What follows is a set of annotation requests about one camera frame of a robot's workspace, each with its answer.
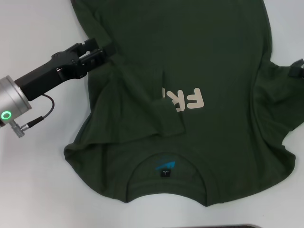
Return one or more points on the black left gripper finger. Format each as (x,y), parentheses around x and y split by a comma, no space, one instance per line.
(91,46)
(99,58)

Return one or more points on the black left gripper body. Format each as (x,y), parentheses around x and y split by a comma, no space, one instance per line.
(47,73)

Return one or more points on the dark green printed t-shirt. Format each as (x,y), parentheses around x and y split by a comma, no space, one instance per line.
(190,59)

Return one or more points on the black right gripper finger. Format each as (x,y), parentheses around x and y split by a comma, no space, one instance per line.
(299,63)
(297,72)

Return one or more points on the dark rounded robot base edge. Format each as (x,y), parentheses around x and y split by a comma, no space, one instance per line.
(228,226)

